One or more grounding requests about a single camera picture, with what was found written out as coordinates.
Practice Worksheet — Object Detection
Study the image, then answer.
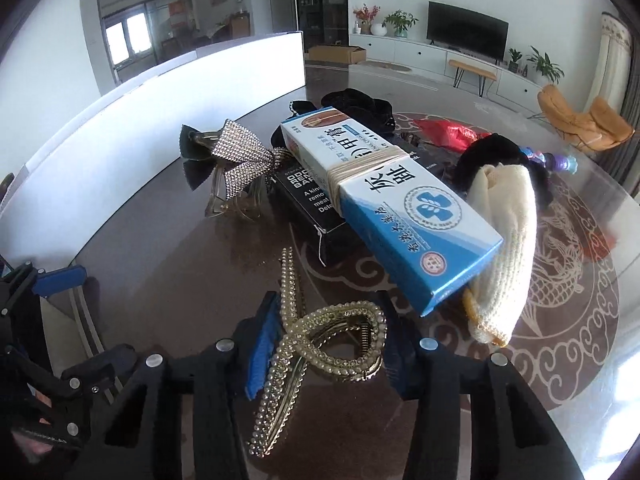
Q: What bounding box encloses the covered standing air conditioner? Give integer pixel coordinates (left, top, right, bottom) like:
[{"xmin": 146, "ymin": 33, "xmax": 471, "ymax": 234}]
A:
[{"xmin": 584, "ymin": 12, "xmax": 634, "ymax": 117}]

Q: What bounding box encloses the blue white medicine carton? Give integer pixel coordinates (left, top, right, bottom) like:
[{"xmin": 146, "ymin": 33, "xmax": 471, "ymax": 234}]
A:
[{"xmin": 279, "ymin": 109, "xmax": 505, "ymax": 317}]

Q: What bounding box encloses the wooden bench with metal legs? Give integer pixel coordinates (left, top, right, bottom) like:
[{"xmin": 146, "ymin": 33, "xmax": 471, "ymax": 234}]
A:
[{"xmin": 448, "ymin": 59, "xmax": 499, "ymax": 97}]

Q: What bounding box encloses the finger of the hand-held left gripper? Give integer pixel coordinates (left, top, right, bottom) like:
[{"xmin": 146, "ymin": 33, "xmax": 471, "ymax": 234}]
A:
[
  {"xmin": 30, "ymin": 344, "xmax": 139, "ymax": 451},
  {"xmin": 0, "ymin": 260, "xmax": 87, "ymax": 357}
]

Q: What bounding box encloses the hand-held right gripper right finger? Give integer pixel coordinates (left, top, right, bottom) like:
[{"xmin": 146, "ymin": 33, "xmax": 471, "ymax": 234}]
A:
[{"xmin": 375, "ymin": 290, "xmax": 583, "ymax": 480}]

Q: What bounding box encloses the black flat television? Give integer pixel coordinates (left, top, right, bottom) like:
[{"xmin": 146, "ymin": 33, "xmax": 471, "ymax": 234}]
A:
[{"xmin": 427, "ymin": 1, "xmax": 510, "ymax": 61}]

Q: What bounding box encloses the white cardboard box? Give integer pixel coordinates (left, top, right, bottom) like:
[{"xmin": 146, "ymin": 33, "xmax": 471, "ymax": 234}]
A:
[{"xmin": 0, "ymin": 30, "xmax": 306, "ymax": 262}]

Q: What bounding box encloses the pearl studded hair claw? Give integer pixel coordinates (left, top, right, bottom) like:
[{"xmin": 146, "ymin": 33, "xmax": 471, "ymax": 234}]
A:
[{"xmin": 247, "ymin": 247, "xmax": 389, "ymax": 461}]

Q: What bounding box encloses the wooden dining set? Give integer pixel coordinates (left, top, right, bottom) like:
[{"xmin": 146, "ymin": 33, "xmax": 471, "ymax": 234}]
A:
[{"xmin": 160, "ymin": 12, "xmax": 250, "ymax": 56}]

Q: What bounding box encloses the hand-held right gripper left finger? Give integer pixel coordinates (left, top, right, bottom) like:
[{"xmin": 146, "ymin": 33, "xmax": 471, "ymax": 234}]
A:
[{"xmin": 102, "ymin": 291, "xmax": 282, "ymax": 480}]

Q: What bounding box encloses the bushy green potted plant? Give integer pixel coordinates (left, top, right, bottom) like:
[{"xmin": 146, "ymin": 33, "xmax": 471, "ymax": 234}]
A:
[{"xmin": 383, "ymin": 9, "xmax": 419, "ymax": 39}]

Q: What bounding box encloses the clear plastic claw clip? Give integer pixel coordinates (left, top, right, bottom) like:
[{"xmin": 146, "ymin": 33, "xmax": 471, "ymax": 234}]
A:
[{"xmin": 203, "ymin": 170, "xmax": 272, "ymax": 222}]

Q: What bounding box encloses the brown cardboard box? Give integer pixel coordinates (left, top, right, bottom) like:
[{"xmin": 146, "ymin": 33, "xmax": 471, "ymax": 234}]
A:
[{"xmin": 307, "ymin": 44, "xmax": 368, "ymax": 65}]

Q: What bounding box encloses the black velvet scrunchie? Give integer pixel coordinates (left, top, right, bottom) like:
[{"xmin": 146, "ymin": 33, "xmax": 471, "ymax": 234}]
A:
[{"xmin": 320, "ymin": 88, "xmax": 397, "ymax": 134}]

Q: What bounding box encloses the red snack packet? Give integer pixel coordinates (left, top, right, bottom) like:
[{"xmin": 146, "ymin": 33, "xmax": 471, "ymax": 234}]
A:
[{"xmin": 414, "ymin": 118, "xmax": 494, "ymax": 154}]

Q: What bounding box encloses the purple plastic toy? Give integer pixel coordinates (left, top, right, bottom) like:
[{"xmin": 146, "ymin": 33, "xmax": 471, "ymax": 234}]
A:
[{"xmin": 519, "ymin": 145, "xmax": 579, "ymax": 174}]

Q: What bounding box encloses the rhinestone bow hair clip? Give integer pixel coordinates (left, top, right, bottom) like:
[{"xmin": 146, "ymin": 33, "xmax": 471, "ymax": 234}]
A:
[{"xmin": 179, "ymin": 119, "xmax": 297, "ymax": 202}]

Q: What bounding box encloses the leafy plant in white pot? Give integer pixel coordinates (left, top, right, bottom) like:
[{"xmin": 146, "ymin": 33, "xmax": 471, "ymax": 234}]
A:
[{"xmin": 524, "ymin": 45, "xmax": 565, "ymax": 85}]

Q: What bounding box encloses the red flower bouquet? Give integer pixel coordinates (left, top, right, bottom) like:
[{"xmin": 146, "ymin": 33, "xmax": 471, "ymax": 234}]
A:
[{"xmin": 352, "ymin": 3, "xmax": 381, "ymax": 36}]

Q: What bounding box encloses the black card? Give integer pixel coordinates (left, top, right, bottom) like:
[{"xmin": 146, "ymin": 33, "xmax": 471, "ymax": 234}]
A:
[{"xmin": 269, "ymin": 125, "xmax": 368, "ymax": 267}]

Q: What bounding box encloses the grey curtain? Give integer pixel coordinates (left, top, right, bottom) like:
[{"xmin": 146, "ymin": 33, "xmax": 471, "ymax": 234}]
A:
[{"xmin": 619, "ymin": 55, "xmax": 640, "ymax": 171}]

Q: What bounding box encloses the orange lounge chair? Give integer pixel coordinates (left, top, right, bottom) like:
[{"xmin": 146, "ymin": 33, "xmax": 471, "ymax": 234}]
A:
[{"xmin": 537, "ymin": 83, "xmax": 636, "ymax": 154}]

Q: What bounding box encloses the white television cabinet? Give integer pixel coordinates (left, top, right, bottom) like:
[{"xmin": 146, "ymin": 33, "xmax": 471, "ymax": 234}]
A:
[{"xmin": 348, "ymin": 33, "xmax": 557, "ymax": 107}]

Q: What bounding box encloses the cream knit cloth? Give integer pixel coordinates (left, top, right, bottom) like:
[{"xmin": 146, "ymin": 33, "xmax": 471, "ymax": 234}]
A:
[{"xmin": 462, "ymin": 164, "xmax": 541, "ymax": 347}]

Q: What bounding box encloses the dark glass display cabinet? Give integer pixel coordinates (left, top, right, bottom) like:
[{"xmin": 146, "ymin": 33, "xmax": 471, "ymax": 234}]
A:
[{"xmin": 293, "ymin": 0, "xmax": 349, "ymax": 54}]

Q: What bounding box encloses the black fuzzy scrunchie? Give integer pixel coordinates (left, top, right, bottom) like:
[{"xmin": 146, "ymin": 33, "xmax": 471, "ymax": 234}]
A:
[{"xmin": 451, "ymin": 133, "xmax": 557, "ymax": 207}]

